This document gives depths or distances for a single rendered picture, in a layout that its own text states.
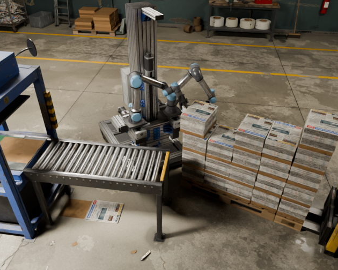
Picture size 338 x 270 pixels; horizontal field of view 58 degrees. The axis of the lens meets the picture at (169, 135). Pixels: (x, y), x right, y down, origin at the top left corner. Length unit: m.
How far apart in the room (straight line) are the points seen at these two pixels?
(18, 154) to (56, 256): 1.11
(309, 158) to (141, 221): 1.87
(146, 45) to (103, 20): 5.62
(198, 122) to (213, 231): 1.20
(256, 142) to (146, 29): 1.63
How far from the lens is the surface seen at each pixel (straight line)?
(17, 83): 3.11
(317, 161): 3.13
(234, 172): 3.44
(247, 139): 3.15
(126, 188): 2.94
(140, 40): 3.42
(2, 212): 3.69
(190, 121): 3.28
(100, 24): 9.11
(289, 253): 3.58
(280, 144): 3.09
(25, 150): 3.51
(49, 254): 3.54
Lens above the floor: 2.81
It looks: 36 degrees down
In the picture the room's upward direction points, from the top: 1 degrees clockwise
